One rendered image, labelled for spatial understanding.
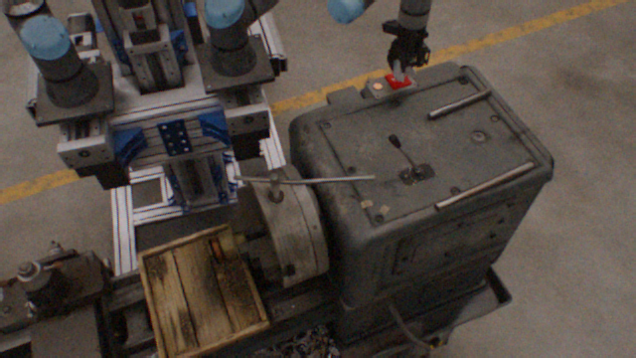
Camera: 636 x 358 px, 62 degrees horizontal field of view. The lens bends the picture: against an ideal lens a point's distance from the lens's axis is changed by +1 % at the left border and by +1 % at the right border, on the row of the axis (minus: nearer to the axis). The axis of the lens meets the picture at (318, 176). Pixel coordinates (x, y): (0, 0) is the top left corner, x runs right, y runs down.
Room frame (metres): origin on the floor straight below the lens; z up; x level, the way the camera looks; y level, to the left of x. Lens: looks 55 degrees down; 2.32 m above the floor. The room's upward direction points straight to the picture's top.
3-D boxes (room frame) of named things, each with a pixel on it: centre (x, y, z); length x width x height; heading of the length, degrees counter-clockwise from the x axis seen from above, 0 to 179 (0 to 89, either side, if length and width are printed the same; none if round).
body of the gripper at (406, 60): (1.06, -0.24, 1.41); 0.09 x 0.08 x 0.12; 22
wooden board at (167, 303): (0.61, 0.34, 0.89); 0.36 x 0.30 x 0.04; 22
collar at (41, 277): (0.55, 0.70, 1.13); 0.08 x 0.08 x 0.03
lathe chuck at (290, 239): (0.71, 0.11, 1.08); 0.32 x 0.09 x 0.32; 22
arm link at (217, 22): (1.29, 0.27, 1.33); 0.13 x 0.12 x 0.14; 143
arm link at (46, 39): (1.16, 0.75, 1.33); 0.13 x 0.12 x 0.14; 36
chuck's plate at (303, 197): (0.73, 0.05, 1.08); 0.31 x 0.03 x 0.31; 22
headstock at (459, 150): (0.88, -0.27, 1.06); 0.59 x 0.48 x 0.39; 112
